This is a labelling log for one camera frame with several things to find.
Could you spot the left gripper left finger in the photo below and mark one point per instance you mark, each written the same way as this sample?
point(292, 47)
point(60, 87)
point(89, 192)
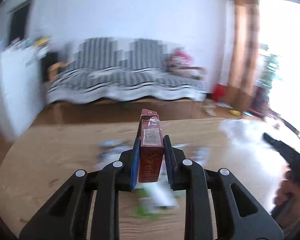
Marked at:
point(66, 213)

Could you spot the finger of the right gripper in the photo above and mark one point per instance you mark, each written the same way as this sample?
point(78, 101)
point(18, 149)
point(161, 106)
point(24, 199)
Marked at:
point(279, 145)

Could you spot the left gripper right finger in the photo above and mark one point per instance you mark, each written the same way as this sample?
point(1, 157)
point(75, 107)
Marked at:
point(216, 200)

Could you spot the dark red cigarette box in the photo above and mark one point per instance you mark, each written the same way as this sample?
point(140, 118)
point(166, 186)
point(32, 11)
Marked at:
point(151, 146)

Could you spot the person's right hand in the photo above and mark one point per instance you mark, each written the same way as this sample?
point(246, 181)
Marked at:
point(288, 189)

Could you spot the clear plastic bag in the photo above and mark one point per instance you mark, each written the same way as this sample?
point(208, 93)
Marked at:
point(256, 164)

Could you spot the yellow toy on floor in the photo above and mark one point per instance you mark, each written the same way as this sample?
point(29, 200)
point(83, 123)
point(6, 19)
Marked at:
point(234, 112)

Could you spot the green white long carton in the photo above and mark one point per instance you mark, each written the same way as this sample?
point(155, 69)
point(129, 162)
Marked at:
point(153, 202)

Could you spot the orange brown curtain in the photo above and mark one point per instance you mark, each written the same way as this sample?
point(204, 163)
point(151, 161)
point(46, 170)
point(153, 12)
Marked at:
point(243, 67)

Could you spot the potted green plant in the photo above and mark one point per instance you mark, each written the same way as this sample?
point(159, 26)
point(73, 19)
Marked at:
point(269, 67)

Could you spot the wooden sofa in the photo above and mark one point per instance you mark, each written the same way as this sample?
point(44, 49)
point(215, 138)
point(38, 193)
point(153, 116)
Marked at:
point(84, 85)

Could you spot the white cabinet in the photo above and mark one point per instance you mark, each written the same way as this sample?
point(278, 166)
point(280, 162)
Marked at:
point(21, 91)

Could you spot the pink plush pillow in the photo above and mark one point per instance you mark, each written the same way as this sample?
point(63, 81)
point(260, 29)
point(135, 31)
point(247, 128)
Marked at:
point(179, 59)

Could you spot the black white striped blanket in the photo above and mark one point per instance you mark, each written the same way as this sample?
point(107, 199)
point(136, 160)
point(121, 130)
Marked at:
point(100, 53)

